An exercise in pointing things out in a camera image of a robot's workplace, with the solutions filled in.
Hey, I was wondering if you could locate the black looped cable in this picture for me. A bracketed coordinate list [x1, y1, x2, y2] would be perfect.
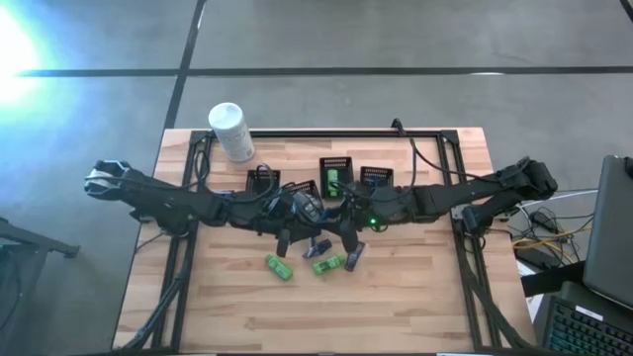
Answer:
[193, 145, 212, 192]

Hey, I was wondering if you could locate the white wipes canister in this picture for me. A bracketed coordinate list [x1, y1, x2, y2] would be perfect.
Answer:
[207, 101, 256, 163]

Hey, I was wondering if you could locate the black power adapter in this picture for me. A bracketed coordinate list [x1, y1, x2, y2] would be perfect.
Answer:
[527, 210, 559, 234]

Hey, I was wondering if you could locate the black laptop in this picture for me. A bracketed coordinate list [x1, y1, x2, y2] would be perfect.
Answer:
[519, 260, 633, 356]

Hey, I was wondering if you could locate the yellow cable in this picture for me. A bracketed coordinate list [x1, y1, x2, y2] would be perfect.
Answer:
[511, 225, 593, 251]

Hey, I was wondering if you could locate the black table frame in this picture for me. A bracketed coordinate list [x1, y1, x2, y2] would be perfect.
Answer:
[113, 128, 540, 355]

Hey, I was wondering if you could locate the grey laptop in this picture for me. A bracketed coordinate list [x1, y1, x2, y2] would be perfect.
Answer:
[582, 153, 633, 312]

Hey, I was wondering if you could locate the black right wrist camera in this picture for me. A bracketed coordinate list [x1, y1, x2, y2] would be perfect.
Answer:
[339, 195, 358, 222]

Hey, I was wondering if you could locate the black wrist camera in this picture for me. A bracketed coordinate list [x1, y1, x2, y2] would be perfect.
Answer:
[339, 195, 358, 222]
[266, 191, 294, 215]

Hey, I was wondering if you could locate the black power cable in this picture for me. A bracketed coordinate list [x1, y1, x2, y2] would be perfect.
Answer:
[390, 117, 503, 187]

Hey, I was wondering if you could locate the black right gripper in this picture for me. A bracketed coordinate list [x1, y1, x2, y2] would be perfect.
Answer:
[339, 185, 397, 253]

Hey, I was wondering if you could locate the black slotted plastic basket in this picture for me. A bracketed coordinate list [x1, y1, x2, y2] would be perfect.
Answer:
[318, 155, 355, 201]
[245, 168, 282, 195]
[359, 165, 396, 190]
[282, 179, 321, 200]

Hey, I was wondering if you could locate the blue toothpaste tube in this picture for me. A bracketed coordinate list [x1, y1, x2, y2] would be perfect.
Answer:
[344, 240, 367, 273]

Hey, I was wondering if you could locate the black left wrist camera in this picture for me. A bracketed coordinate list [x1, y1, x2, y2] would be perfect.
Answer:
[266, 191, 294, 215]

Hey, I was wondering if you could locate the black backlit keyboard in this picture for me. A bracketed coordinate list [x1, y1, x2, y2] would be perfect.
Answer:
[541, 295, 633, 356]

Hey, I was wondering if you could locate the grey metal stand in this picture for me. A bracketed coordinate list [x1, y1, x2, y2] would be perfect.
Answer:
[0, 216, 81, 259]

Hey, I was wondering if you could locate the black left wrist camera cable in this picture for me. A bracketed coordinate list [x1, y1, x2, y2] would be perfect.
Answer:
[254, 162, 281, 199]

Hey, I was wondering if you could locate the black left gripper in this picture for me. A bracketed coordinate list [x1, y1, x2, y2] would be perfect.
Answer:
[249, 195, 298, 258]

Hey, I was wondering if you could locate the grey Dove body wash bottle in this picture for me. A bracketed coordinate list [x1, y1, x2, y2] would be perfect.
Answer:
[294, 191, 322, 223]

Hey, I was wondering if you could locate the black power brick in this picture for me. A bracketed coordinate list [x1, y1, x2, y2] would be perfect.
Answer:
[513, 246, 549, 271]

